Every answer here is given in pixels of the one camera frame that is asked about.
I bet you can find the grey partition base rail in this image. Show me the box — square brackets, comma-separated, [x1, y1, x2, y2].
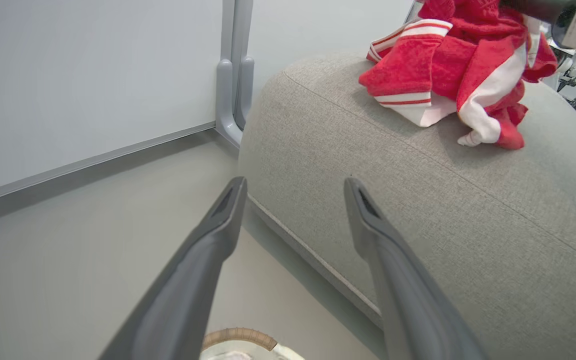
[0, 121, 218, 210]

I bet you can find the woven laundry basket white liner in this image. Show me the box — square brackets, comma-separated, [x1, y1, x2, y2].
[200, 327, 306, 360]

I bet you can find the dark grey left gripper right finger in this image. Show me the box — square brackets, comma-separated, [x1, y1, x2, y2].
[344, 177, 489, 360]

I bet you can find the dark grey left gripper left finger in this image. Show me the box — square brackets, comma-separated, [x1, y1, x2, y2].
[98, 176, 248, 360]

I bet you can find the grey fabric sofa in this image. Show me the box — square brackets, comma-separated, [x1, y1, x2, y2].
[238, 50, 576, 360]

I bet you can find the red and white cloth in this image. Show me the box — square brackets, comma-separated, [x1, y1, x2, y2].
[358, 0, 559, 151]

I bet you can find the grey partition support leg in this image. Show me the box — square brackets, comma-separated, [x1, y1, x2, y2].
[215, 0, 255, 149]

